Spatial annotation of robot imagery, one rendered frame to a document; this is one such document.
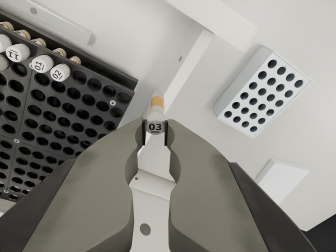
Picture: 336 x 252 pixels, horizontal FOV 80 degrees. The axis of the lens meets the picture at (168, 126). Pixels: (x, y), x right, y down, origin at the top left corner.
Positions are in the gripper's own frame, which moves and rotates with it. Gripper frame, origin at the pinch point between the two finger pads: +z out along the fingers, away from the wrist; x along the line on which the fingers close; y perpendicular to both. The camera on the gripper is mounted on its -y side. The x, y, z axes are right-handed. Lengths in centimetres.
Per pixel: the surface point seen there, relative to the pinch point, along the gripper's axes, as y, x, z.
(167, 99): 2.3, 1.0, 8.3
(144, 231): 28.5, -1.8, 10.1
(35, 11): -4.6, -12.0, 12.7
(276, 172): 23.9, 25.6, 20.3
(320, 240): 56, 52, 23
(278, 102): 7.2, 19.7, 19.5
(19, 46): -2.5, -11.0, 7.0
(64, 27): -3.3, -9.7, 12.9
